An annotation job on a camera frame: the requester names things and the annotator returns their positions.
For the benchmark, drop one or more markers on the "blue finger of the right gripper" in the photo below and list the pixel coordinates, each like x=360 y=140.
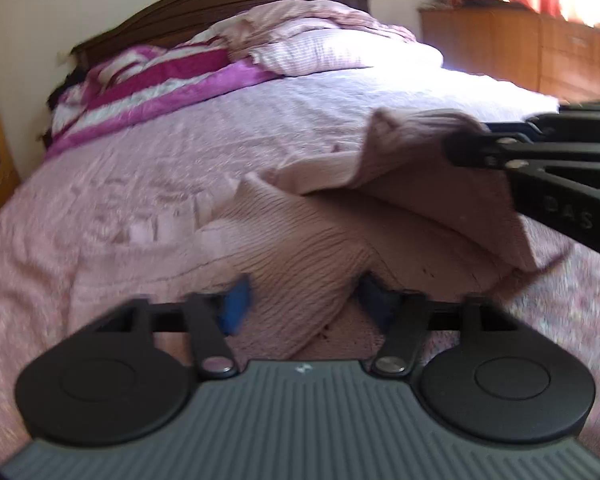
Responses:
x=573 y=122
x=492 y=151

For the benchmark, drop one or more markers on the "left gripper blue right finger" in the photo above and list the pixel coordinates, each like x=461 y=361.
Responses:
x=402 y=317

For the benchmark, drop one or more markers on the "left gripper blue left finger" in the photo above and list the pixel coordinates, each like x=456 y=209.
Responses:
x=209 y=320

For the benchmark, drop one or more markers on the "pink cable knit cardigan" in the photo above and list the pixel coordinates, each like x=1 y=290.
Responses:
x=305 y=230

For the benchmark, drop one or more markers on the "wooden side cabinet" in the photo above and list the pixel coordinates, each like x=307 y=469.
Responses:
x=533 y=51

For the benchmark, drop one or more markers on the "pink floral bed sheet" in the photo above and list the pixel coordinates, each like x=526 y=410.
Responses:
x=116 y=216

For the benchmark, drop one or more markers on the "pink checkered pillow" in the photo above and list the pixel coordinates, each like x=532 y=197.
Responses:
x=301 y=37

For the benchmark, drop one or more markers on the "magenta striped quilt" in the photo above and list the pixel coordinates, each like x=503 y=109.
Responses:
x=142 y=84

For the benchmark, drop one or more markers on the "dark wooden headboard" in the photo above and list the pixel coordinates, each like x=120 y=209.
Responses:
x=166 y=24

